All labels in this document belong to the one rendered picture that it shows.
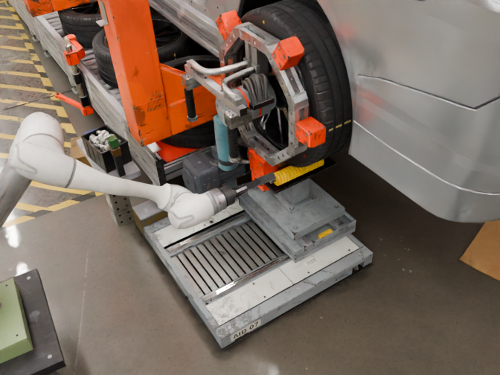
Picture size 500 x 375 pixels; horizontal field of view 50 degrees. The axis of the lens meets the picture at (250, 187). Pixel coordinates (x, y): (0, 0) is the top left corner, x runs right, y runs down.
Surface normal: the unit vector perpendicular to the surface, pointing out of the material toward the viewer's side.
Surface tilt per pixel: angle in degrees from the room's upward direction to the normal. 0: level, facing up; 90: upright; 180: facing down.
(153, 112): 90
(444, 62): 90
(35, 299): 0
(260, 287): 0
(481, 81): 90
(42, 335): 0
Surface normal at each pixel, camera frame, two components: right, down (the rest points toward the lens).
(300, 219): -0.05, -0.76
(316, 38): 0.25, -0.35
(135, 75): 0.54, 0.52
